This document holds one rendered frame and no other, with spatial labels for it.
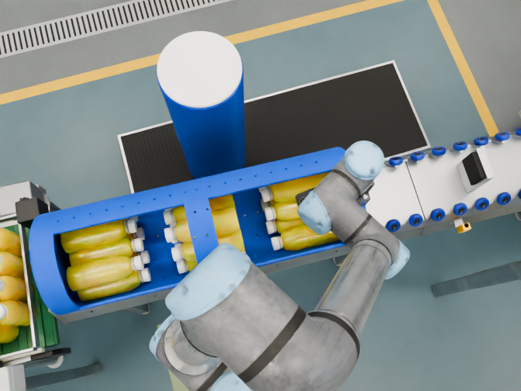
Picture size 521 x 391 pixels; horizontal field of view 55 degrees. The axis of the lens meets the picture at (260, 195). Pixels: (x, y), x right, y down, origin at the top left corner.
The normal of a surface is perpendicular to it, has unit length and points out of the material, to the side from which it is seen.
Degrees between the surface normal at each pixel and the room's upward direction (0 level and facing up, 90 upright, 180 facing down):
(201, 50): 0
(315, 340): 43
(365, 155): 0
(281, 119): 0
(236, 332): 20
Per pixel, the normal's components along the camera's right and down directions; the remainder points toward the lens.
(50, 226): -0.11, -0.71
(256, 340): -0.04, -0.11
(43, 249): 0.00, -0.35
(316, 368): 0.51, 0.00
